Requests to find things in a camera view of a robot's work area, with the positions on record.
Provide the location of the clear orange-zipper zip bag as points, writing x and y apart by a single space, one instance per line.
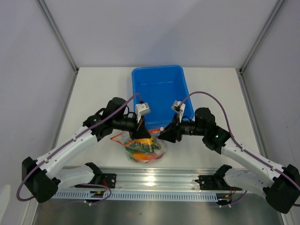
124 140

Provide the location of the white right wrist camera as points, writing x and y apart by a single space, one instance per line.
179 108

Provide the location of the aluminium frame post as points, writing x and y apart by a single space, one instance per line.
262 34
56 32

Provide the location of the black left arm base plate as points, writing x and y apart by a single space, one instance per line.
109 180

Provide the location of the aluminium front rail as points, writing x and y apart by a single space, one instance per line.
130 179

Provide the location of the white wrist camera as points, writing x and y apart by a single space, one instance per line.
179 108
141 109

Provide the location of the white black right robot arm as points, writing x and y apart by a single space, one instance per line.
279 185

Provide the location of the dark green toy cucumber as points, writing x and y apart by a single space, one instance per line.
136 147

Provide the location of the left aluminium frame post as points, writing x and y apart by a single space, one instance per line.
56 32

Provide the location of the blue plastic bin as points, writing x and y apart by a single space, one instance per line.
160 86

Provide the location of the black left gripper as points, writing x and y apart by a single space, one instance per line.
139 131

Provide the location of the yellow orange toy mango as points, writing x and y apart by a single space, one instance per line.
145 141

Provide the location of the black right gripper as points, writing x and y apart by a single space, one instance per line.
170 133

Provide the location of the white slotted cable duct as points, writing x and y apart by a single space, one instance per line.
137 196

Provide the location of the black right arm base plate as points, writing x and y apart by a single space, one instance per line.
212 182

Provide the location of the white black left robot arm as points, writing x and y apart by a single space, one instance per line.
46 175

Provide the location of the red orange toy mango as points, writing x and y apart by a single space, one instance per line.
142 157

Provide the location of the right aluminium frame post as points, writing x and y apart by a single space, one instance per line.
262 34

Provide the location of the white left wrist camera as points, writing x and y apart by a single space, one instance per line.
141 109

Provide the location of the red toy chili pepper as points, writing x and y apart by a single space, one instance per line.
155 156

